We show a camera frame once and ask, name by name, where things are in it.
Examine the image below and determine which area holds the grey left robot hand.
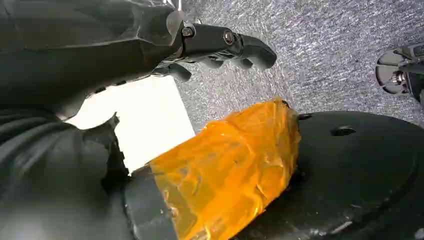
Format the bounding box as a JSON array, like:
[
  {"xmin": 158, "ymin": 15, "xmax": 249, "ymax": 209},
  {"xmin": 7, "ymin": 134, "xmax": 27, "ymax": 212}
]
[{"xmin": 0, "ymin": 0, "xmax": 302, "ymax": 240}]

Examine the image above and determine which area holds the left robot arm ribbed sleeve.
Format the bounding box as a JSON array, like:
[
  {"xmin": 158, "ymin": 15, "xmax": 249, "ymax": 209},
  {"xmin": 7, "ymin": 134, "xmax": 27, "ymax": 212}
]
[{"xmin": 0, "ymin": 105, "xmax": 135, "ymax": 240}]

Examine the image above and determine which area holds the black robot foot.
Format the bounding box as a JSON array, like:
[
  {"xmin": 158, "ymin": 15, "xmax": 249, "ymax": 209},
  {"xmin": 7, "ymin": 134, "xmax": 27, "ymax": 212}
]
[
  {"xmin": 374, "ymin": 42, "xmax": 424, "ymax": 104},
  {"xmin": 231, "ymin": 110, "xmax": 424, "ymax": 240}
]

